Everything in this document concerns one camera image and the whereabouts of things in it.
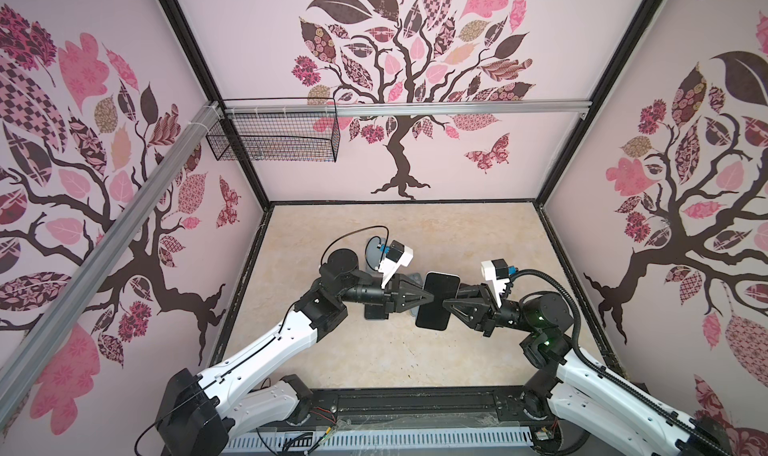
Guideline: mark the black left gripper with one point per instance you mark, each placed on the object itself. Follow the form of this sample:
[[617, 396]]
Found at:
[[395, 295]]

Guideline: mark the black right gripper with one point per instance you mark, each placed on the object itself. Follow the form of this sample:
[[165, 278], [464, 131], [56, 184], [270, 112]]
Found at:
[[485, 316]]

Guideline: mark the black phone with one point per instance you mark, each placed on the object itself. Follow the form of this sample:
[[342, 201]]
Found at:
[[433, 316], [375, 312]]

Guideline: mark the pale blue phone case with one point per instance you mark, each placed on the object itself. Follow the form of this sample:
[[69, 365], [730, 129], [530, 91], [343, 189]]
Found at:
[[417, 278]]

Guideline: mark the light green phone case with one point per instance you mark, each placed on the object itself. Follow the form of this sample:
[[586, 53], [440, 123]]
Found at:
[[375, 251]]

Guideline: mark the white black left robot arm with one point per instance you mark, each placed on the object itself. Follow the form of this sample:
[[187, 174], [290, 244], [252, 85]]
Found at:
[[200, 414]]

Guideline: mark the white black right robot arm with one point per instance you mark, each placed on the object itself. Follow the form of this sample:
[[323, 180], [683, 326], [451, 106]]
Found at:
[[570, 384]]

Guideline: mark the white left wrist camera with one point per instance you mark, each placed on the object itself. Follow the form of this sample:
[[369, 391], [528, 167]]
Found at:
[[395, 256]]

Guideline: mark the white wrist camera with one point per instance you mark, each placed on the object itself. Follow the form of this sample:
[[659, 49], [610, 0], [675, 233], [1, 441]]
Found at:
[[498, 274], [395, 256]]

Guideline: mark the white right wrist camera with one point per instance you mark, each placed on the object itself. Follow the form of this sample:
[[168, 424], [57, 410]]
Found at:
[[498, 274]]

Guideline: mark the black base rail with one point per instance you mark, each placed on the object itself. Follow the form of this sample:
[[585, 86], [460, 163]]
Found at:
[[435, 408]]

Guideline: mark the white slotted cable duct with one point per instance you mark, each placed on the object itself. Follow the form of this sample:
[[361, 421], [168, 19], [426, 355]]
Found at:
[[381, 441]]

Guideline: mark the aluminium rail back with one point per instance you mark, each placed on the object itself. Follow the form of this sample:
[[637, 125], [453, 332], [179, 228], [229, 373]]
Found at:
[[420, 108]]

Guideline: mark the aluminium rail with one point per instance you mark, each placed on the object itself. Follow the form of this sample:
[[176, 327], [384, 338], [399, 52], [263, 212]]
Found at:
[[420, 108], [24, 366]]

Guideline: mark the black wire basket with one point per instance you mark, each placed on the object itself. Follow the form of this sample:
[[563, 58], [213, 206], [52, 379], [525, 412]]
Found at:
[[288, 129]]

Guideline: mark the black corner frame post right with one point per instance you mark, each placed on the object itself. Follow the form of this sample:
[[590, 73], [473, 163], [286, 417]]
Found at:
[[640, 23]]

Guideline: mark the black corner frame post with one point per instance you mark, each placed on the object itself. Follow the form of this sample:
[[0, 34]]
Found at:
[[640, 23], [194, 55]]

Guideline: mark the aluminium rail left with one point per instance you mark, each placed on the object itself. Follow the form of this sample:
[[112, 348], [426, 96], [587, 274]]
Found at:
[[24, 366]]

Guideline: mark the black corner frame post left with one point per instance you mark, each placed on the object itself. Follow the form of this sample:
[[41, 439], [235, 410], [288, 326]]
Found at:
[[194, 55]]

